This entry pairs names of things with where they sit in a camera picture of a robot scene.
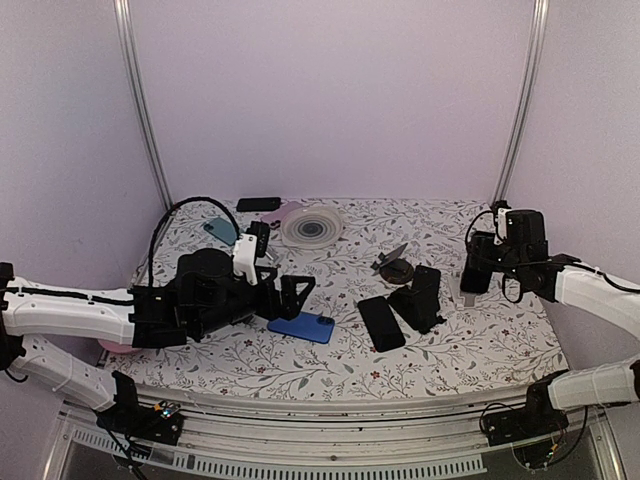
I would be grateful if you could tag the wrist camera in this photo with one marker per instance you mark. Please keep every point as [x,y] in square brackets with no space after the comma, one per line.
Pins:
[500,209]
[249,246]

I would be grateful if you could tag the floral table mat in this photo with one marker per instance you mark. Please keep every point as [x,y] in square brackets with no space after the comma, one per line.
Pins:
[496,344]

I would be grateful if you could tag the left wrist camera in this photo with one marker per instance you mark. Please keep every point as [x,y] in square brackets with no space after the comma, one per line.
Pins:
[249,246]

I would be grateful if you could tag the pink phone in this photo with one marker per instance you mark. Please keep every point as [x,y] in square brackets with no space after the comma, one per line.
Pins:
[274,218]

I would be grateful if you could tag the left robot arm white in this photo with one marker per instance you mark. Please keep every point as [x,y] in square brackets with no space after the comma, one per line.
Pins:
[29,311]

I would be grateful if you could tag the black clamp phone stand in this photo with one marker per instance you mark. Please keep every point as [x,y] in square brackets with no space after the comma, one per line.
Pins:
[420,309]

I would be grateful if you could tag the black phone on table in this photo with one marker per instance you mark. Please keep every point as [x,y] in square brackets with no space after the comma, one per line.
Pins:
[381,324]

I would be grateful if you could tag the white round dish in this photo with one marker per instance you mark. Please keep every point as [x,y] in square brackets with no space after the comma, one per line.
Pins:
[311,228]

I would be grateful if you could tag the round wooden base stand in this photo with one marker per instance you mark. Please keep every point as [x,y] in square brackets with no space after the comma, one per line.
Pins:
[392,267]

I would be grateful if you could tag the front aluminium rail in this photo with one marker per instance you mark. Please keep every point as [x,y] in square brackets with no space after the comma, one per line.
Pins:
[227,437]

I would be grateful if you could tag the left aluminium frame post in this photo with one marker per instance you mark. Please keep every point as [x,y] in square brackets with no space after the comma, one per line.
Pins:
[124,24]

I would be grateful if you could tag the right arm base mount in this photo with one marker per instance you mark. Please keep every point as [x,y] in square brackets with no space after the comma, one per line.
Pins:
[537,417]

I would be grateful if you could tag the right aluminium frame post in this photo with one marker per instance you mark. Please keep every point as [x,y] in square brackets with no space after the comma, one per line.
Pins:
[531,67]

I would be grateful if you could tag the silver folding phone stand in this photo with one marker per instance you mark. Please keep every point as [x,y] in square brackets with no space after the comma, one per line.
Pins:
[272,255]

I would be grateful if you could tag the teal phone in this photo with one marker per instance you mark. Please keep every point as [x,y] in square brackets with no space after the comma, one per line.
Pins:
[222,230]

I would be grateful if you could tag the blue phone face down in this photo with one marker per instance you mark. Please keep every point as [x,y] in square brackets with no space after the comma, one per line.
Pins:
[306,326]

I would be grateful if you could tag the white silver phone stand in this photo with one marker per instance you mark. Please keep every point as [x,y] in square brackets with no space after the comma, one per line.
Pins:
[461,300]

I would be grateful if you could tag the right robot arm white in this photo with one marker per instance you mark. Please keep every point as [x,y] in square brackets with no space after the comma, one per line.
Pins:
[595,313]

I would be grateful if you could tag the aluminium frame post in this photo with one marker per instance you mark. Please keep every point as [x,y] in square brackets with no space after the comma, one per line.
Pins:
[124,24]
[531,67]

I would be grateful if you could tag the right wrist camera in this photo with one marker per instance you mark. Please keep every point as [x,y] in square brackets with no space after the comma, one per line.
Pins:
[500,209]

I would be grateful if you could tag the pink round object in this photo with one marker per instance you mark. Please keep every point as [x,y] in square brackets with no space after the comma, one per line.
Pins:
[117,348]

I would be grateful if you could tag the small black phone on stand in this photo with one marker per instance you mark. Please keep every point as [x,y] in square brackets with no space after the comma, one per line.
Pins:
[426,282]

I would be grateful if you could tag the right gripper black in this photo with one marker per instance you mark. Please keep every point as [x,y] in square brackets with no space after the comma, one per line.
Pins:
[481,242]

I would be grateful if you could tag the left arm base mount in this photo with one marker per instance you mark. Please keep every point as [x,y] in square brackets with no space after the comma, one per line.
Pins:
[160,423]

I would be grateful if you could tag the black phone at back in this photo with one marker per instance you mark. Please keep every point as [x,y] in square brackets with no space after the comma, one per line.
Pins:
[258,204]

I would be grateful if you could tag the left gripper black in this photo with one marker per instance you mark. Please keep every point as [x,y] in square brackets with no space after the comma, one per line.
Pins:
[289,306]

